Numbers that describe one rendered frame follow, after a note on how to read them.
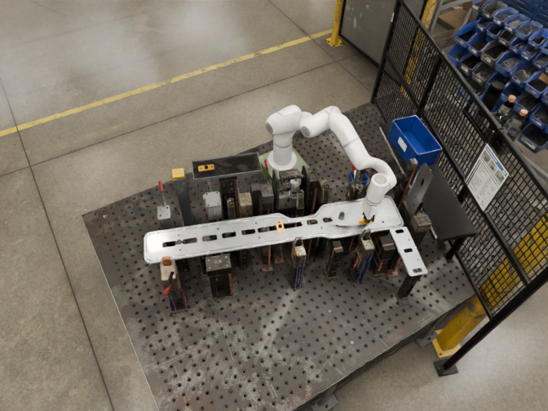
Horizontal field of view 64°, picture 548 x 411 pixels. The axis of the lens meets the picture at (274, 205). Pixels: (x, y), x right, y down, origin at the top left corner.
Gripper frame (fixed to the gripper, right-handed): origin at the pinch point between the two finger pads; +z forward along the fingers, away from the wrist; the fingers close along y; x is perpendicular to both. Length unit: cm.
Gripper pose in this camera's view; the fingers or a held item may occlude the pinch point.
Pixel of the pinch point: (367, 218)
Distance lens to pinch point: 238.3
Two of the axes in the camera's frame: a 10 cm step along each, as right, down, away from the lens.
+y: 2.0, 7.8, -5.9
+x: 9.8, -1.4, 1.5
